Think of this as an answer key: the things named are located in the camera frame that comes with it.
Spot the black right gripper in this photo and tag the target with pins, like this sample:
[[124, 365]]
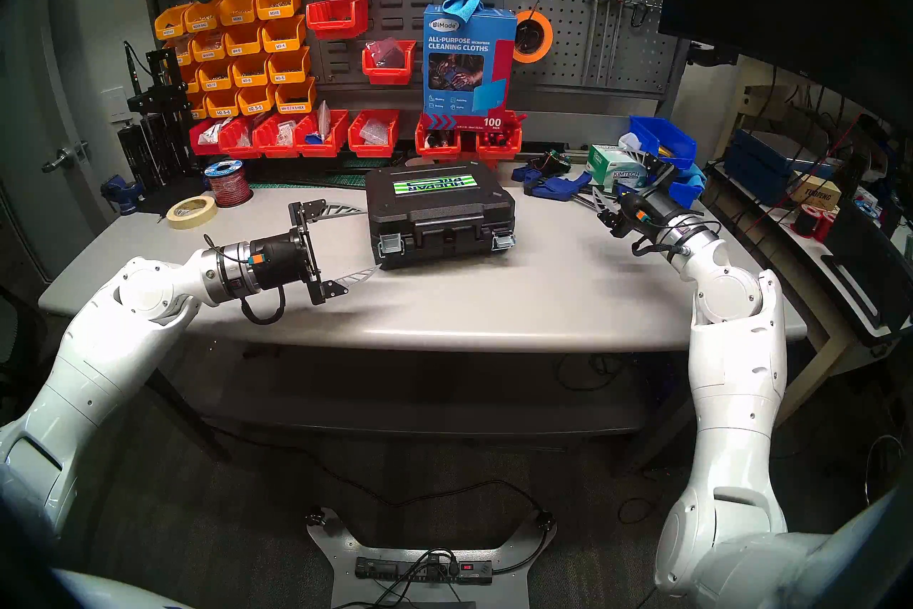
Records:
[[663, 204]]

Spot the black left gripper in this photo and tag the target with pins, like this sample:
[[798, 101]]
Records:
[[312, 251]]

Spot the black plastic tool box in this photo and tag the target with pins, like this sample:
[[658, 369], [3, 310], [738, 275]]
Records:
[[442, 215]]

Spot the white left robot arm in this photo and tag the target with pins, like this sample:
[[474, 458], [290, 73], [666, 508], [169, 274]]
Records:
[[107, 343]]

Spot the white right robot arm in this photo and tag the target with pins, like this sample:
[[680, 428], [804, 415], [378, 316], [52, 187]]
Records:
[[735, 401]]

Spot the Kimtech tissue box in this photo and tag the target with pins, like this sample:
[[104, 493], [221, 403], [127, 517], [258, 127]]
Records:
[[613, 169]]

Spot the dark blue storage box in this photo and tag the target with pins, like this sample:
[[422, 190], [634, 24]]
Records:
[[756, 169]]

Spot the small cardboard box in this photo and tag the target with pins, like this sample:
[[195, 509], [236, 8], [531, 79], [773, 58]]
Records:
[[817, 194]]

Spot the blue cleaning cloths box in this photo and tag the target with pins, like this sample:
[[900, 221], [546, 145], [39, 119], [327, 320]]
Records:
[[467, 87]]

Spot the large blue bin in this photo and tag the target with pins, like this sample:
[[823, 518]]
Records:
[[663, 136]]

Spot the green cutting mat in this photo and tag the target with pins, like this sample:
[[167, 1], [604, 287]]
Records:
[[321, 176]]

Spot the blue bar clamp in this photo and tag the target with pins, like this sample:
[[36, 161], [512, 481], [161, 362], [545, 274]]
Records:
[[549, 186]]

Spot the orange-red bin with screw bags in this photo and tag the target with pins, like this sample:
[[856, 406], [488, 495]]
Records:
[[372, 151]]

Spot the orange-red parts bin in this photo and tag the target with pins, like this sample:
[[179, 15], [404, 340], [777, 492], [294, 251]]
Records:
[[203, 147], [239, 149], [274, 149]]

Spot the orange-red bin with markers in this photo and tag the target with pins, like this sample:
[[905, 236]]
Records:
[[436, 152]]

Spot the orange-red bin with red pins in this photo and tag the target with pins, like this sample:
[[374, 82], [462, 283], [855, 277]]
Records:
[[499, 151]]

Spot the orange bin labelled M4 HEX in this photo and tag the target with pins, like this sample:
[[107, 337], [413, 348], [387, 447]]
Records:
[[296, 104]]

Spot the cream masking tape roll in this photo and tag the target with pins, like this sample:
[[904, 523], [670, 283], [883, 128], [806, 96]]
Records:
[[178, 216]]

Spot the orange bin labelled M2.5-5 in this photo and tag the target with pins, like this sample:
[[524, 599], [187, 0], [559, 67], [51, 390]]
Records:
[[257, 107]]

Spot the black carabiner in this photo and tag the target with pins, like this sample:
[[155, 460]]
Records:
[[637, 15]]

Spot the orange tape roll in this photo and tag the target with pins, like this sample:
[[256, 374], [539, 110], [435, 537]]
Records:
[[548, 37]]

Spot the orange-red bin with plastic bags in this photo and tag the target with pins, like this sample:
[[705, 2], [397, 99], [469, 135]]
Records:
[[389, 76]]

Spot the orange bin labelled M2.5-6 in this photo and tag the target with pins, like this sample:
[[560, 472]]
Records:
[[222, 109]]

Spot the orange bin labelled M3-8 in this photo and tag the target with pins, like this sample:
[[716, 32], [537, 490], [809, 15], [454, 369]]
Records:
[[251, 78]]

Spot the grey workbench shelf board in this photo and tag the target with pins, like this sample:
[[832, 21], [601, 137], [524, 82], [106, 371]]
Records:
[[421, 425]]

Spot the orange parts bin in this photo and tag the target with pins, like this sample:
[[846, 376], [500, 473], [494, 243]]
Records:
[[191, 83], [198, 112], [209, 53], [182, 57], [215, 82]]

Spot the black metal stand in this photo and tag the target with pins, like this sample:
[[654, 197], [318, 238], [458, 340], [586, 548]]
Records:
[[153, 144]]

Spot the orange bin labelled M3-4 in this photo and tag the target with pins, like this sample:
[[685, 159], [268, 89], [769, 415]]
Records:
[[284, 42]]

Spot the orange-red hanging bin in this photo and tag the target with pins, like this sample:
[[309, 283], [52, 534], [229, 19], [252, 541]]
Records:
[[335, 29]]

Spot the orange bin labelled M4-6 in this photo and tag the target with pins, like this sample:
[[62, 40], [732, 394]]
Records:
[[245, 47]]

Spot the blue bench vise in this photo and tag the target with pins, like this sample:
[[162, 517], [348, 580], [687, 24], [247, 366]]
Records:
[[123, 194]]

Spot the orange bin labelled M3X6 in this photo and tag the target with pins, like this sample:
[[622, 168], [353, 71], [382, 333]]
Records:
[[278, 10]]

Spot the black laptop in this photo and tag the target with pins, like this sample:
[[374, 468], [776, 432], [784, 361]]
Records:
[[870, 265]]

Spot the white side desk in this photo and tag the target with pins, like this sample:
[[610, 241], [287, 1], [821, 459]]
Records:
[[809, 365]]

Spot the orange bin labelled M3X8 BAD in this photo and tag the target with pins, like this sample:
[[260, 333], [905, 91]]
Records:
[[203, 24]]

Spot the black soldering iron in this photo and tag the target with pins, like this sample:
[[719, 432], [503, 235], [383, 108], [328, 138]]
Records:
[[135, 65]]

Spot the orange bin labelled M3X5X4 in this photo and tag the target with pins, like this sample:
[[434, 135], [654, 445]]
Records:
[[171, 29]]

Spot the black power strip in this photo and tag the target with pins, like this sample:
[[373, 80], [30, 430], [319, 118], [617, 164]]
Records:
[[406, 570]]

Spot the grey door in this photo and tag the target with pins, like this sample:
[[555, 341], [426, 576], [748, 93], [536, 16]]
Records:
[[36, 87]]

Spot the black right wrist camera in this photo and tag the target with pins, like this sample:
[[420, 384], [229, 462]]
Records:
[[631, 215]]

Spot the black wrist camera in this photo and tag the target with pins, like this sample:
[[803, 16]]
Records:
[[631, 215], [278, 254]]

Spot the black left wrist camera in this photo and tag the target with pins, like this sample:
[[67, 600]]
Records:
[[278, 254]]

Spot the white light switch plate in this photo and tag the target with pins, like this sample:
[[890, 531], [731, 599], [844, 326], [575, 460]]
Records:
[[118, 104]]

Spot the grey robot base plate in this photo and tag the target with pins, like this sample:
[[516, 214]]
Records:
[[335, 547]]

